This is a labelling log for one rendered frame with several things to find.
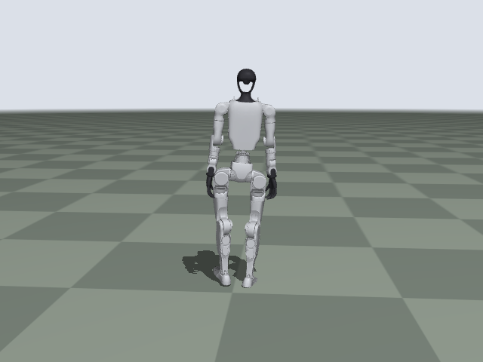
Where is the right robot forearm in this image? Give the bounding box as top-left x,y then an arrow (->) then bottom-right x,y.
265,137 -> 277,176

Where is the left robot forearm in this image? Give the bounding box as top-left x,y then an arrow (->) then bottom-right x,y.
207,134 -> 220,173

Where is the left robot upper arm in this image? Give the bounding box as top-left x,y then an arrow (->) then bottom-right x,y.
213,102 -> 229,145

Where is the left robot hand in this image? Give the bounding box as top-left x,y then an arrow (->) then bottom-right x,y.
206,167 -> 215,198

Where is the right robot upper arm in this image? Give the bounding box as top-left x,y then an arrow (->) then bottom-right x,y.
262,103 -> 275,146

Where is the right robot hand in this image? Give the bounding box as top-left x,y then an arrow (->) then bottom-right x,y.
265,168 -> 277,199

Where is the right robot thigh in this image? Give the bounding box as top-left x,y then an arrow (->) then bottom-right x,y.
245,170 -> 266,238

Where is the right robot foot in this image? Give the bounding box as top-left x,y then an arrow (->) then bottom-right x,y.
242,274 -> 257,287

